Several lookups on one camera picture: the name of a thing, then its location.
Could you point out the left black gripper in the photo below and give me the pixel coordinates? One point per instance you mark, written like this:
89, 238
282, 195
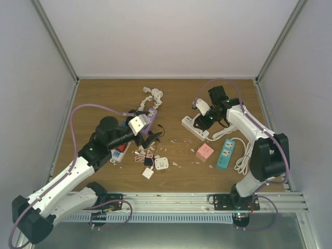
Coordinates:
148, 141

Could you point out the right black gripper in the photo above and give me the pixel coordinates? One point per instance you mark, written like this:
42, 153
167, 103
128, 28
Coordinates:
202, 123

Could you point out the pink cube socket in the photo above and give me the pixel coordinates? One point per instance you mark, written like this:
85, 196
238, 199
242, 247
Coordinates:
204, 152

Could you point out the red cube socket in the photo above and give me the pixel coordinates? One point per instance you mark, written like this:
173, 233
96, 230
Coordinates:
122, 148

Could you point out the teal power strip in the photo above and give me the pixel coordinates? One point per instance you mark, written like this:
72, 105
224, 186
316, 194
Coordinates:
225, 154

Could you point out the white charger plug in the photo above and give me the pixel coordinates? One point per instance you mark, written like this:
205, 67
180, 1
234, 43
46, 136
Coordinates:
148, 173

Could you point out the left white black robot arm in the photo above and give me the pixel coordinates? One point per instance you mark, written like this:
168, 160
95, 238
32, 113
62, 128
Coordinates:
36, 215

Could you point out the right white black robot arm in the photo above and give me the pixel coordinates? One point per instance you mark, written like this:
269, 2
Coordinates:
270, 154

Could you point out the white grey power strip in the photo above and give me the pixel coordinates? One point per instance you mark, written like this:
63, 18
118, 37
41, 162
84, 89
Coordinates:
188, 123

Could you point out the purple power strip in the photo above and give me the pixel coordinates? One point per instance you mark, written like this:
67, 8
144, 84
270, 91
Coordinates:
151, 117

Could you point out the white multicolour power strip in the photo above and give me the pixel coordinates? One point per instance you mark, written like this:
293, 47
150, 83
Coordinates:
117, 157

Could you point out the white square adapter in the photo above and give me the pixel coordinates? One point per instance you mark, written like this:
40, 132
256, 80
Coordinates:
161, 163

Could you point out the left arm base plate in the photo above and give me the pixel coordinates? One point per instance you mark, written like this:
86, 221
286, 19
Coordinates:
101, 214

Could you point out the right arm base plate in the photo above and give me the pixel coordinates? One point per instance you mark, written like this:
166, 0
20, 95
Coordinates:
242, 208

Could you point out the grey slotted cable duct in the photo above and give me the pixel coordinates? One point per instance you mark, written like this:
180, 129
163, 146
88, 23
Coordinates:
208, 218

